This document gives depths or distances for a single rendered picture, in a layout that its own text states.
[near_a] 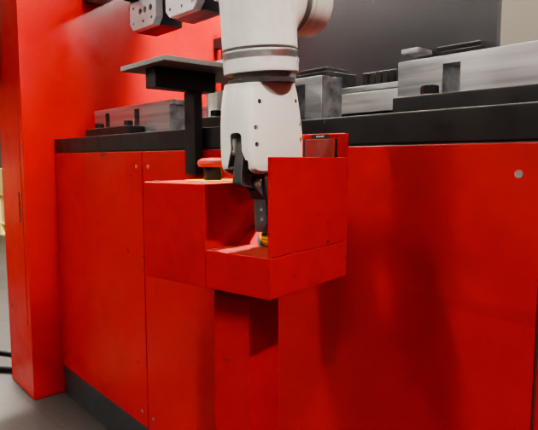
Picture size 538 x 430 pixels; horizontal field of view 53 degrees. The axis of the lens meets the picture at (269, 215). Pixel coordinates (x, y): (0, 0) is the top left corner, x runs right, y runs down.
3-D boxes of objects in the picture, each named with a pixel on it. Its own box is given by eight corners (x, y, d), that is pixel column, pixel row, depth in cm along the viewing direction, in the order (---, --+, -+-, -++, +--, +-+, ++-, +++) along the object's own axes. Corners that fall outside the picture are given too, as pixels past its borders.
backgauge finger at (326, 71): (248, 85, 131) (248, 64, 130) (322, 94, 148) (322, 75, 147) (282, 80, 122) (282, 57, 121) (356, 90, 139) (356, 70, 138)
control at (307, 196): (145, 276, 69) (142, 132, 67) (229, 258, 81) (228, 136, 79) (270, 301, 56) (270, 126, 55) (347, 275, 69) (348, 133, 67)
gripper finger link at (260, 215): (255, 175, 63) (259, 230, 65) (237, 177, 61) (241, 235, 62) (277, 175, 62) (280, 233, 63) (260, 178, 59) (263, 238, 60)
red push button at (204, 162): (190, 185, 69) (190, 157, 69) (212, 184, 73) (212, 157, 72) (213, 186, 67) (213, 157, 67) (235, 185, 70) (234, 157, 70)
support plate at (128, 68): (119, 71, 113) (119, 66, 113) (222, 83, 130) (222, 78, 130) (164, 60, 100) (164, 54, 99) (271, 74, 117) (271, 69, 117)
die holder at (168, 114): (95, 139, 184) (94, 111, 183) (112, 140, 188) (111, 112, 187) (172, 134, 146) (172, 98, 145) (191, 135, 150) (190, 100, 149)
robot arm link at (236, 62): (256, 58, 66) (258, 84, 67) (206, 54, 60) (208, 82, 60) (314, 50, 61) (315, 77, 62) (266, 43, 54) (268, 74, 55)
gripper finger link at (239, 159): (246, 111, 60) (270, 142, 64) (218, 168, 57) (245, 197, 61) (254, 111, 59) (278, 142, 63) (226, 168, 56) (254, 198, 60)
